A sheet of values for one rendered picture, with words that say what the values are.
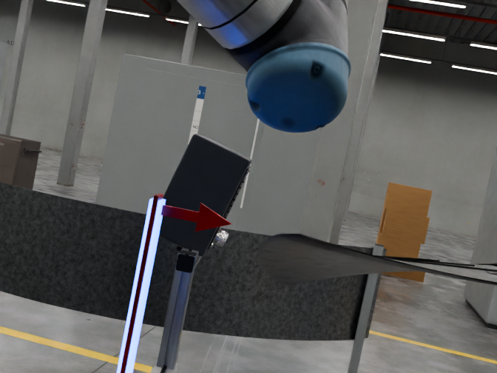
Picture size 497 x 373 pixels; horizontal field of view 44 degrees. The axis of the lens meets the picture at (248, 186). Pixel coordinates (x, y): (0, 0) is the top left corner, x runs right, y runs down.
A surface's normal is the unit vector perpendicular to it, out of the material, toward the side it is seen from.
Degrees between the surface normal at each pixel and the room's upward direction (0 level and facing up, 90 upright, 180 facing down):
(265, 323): 90
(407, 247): 90
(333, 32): 61
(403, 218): 90
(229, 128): 90
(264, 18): 117
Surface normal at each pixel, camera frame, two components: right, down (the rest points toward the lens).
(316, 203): -0.18, 0.02
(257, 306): 0.32, 0.11
